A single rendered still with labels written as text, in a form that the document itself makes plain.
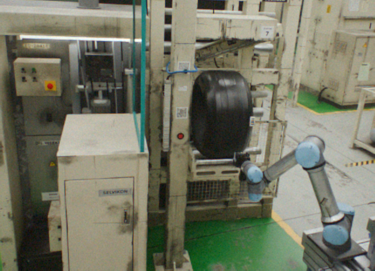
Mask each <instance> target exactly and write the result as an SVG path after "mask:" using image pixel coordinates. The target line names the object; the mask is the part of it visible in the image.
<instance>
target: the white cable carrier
mask: <svg viewBox="0 0 375 271"><path fill-rule="evenodd" d="M165 82H172V80H171V79H168V80H167V79H166V78H165ZM164 90H165V91H164V93H165V94H164V100H165V101H164V111H163V112H164V113H163V114H164V115H163V148H169V145H168V144H169V143H168V142H169V117H171V114H169V112H171V111H170V109H171V108H170V106H171V105H170V104H171V103H170V102H171V84H165V88H164Z"/></svg>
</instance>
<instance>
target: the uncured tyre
mask: <svg viewBox="0 0 375 271"><path fill-rule="evenodd" d="M251 116H253V98H252V95H251V89H250V87H249V85H248V82H247V81H246V79H245V78H244V77H243V76H242V75H241V74H240V73H239V72H237V71H234V70H205V71H203V72H201V74H200V75H199V76H198V77H197V78H196V79H195V82H194V85H193V93H192V115H191V120H192V133H193V140H194V143H195V147H196V149H197V150H198V151H199V152H200V153H201V154H202V156H204V157H209V158H217V157H234V153H235V152H243V151H244V150H245V149H246V148H247V146H248V143H249V141H250V140H251V135H252V130H253V126H250V117H251Z"/></svg>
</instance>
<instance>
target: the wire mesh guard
mask: <svg viewBox="0 0 375 271"><path fill-rule="evenodd" d="M287 122H288V120H260V121H255V123H262V125H263V123H266V124H267V123H273V125H274V123H285V126H284V130H283V132H284V133H283V138H281V139H282V143H281V152H280V151H274V149H275V148H271V147H270V148H265V149H273V151H271V152H280V157H279V158H280V159H281V158H282V157H283V153H284V145H285V136H286V131H287ZM276 128H277V127H276ZM265 129H266V126H265ZM272 130H273V127H272ZM279 131H280V128H279ZM255 132H270V129H269V131H259V129H258V131H254V133H255ZM269 135H275V137H276V135H281V134H268V137H269ZM258 139H270V138H265V136H264V138H258ZM278 140H279V138H278ZM268 142H279V141H268ZM257 146H263V149H264V146H267V147H268V144H267V145H261V143H260V145H257ZM257 146H256V148H257ZM261 156H262V158H263V156H269V155H261ZM265 159H273V158H270V156H269V158H265ZM221 181H222V180H221ZM230 181H235V183H232V182H231V186H232V184H238V183H236V180H233V179H232V180H230ZM217 183H218V179H217ZM278 184H279V177H278V178H277V183H276V189H275V196H272V195H270V194H268V193H267V194H265V195H269V196H262V198H277V193H278ZM224 185H225V181H224ZM189 186H193V185H187V192H189ZM220 187H221V184H220ZM235 187H239V185H238V186H234V190H237V192H234V193H241V192H238V190H240V189H235ZM211 188H217V187H211ZM265 188H266V187H265ZM200 189H202V193H203V192H208V191H203V189H206V190H207V186H206V188H200ZM268 189H269V187H268ZM191 190H193V189H191ZM212 191H214V190H212ZM217 191H218V190H217ZM271 191H272V188H271ZM268 192H269V191H268ZM194 193H195V192H194ZM219 194H220V193H219ZM198 195H199V194H198ZM204 195H205V199H200V198H194V199H198V200H192V195H191V200H189V201H188V198H187V201H186V203H194V202H213V201H233V200H243V199H249V197H240V196H237V195H234V196H235V197H236V198H231V197H230V196H229V198H224V195H223V198H220V197H217V194H216V197H215V198H219V199H213V197H212V199H206V195H209V196H210V192H209V194H204ZM194 196H195V194H194ZM244 196H248V195H244Z"/></svg>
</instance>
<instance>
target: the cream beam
mask: <svg viewBox="0 0 375 271"><path fill-rule="evenodd" d="M277 23H278V20H277V19H273V18H269V17H267V16H255V15H225V14H209V13H197V14H196V36H195V39H207V40H254V41H275V36H276V30H277ZM261 26H274V34H273V38H260V36H261Z"/></svg>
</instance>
